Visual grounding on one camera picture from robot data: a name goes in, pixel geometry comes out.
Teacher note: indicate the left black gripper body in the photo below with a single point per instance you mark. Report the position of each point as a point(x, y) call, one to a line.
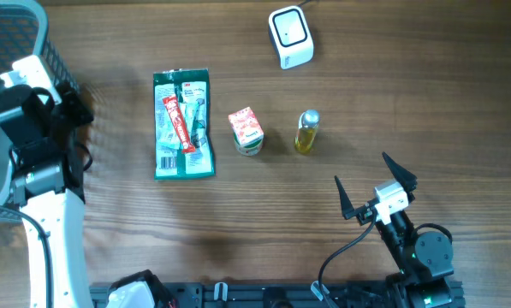
point(71, 114)

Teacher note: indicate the green 3M gloves packet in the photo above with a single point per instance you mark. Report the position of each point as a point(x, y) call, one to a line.
point(189, 85)

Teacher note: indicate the mint green wipes packet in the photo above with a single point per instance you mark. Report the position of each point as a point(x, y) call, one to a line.
point(166, 134)

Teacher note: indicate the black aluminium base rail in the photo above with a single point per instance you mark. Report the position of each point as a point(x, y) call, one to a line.
point(281, 295)

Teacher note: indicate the white barcode scanner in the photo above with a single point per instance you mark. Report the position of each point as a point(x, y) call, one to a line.
point(290, 36)

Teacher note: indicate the grey plastic mesh basket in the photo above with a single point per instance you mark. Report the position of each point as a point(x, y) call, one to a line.
point(23, 32)

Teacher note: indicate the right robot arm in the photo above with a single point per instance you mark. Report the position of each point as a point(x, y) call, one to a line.
point(423, 254)

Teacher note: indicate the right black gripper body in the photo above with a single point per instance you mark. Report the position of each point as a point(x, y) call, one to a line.
point(365, 214)

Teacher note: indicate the green lid stock jar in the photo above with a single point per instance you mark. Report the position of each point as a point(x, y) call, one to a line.
point(250, 144)

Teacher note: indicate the yellow dish soap bottle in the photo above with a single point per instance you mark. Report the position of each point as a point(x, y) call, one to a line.
point(307, 130)

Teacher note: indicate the red Nescafe coffee sachet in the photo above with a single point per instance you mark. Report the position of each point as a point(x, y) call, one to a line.
point(172, 106)

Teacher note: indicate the orange white tissue pack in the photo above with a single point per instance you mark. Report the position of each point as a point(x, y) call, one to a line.
point(246, 127)

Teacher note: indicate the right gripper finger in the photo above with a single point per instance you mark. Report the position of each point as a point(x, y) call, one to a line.
point(407, 180)
point(347, 209)

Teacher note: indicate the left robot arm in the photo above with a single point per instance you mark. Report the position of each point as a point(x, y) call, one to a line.
point(44, 184)

